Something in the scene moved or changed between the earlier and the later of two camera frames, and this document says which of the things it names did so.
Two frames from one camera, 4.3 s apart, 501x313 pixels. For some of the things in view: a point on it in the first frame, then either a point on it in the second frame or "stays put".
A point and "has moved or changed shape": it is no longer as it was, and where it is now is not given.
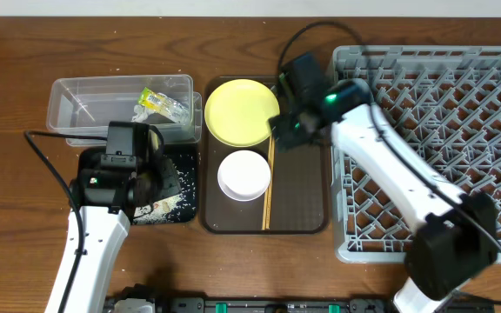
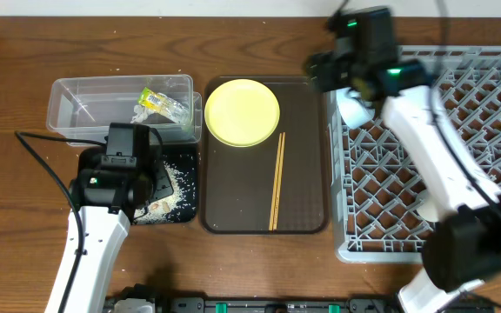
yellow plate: [237, 112] stays put
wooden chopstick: [265, 185] -> [274, 186]
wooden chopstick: [271, 183] has moved or changed shape
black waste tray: [178, 209] stays put
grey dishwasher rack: [464, 109] stays put
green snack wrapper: [150, 102] stays put
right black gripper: [284, 136] -> [315, 67]
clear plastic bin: [85, 106] stays put
